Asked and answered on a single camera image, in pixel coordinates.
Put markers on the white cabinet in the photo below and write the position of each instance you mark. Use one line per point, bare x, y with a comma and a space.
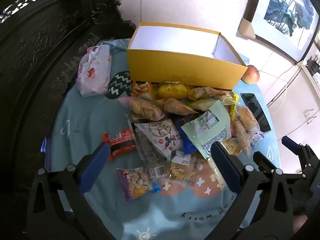
295, 110

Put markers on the red apple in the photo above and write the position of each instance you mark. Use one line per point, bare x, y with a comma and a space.
251, 75

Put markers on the thin yellow snack bar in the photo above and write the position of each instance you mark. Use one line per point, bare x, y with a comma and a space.
234, 105

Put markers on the clear noodle snack packet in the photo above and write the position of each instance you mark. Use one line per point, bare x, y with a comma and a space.
183, 166

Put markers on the framed painting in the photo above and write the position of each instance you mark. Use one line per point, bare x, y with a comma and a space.
287, 12

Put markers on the yellow cardboard box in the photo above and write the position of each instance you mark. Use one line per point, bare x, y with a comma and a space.
185, 67

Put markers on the bread bun packet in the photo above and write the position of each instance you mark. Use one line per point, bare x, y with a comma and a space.
246, 117

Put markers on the yellow bread packet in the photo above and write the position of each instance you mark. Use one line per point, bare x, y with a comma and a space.
172, 91

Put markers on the dark carved wooden furniture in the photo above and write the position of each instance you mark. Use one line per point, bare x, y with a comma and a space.
37, 55

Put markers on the pale green snack packet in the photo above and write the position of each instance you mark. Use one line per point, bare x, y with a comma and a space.
210, 127

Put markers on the cardboard corner protector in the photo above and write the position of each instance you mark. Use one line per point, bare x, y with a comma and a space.
246, 28

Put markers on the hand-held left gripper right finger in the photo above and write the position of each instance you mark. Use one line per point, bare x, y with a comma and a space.
225, 167

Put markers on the brown clear snack packet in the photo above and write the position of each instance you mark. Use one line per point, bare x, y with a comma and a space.
205, 92

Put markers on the white triangular printed packet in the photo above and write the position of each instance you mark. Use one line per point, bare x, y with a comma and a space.
160, 135

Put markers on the clear cookie packet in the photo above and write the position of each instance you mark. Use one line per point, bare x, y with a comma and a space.
241, 137

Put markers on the person's right hand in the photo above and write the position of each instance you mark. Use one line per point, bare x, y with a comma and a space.
301, 223

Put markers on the light blue printed tablecloth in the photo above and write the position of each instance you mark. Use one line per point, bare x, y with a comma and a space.
80, 120

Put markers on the clear dark seed packet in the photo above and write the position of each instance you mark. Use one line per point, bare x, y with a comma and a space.
150, 157

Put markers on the orange snack packet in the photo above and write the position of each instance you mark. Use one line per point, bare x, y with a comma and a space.
142, 88

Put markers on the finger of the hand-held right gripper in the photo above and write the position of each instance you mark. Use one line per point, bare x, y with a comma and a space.
262, 161
291, 145

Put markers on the floral tissue pack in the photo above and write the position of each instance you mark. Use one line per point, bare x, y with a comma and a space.
93, 72

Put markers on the black smartphone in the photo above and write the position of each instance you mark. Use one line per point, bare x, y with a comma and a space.
255, 110

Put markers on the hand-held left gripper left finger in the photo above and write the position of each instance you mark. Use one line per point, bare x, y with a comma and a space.
96, 167

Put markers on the blue snack packet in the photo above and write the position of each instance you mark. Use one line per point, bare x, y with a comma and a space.
186, 140

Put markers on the purple white snack packet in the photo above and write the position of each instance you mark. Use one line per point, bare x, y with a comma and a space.
257, 137

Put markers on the pink round cracker packet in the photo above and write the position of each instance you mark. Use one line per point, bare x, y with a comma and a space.
145, 108

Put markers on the purple peanut packet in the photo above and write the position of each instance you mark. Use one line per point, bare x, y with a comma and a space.
136, 182

